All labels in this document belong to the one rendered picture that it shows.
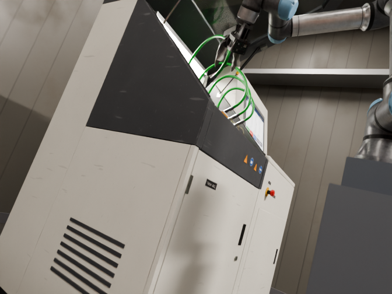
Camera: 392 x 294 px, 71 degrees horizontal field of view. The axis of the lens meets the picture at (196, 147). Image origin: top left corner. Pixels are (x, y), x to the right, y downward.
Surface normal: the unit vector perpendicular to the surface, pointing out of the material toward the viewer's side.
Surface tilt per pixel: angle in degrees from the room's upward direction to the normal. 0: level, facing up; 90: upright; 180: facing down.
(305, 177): 90
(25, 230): 90
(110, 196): 90
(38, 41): 90
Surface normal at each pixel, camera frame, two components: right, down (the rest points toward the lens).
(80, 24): 0.83, 0.15
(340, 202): -0.47, -0.33
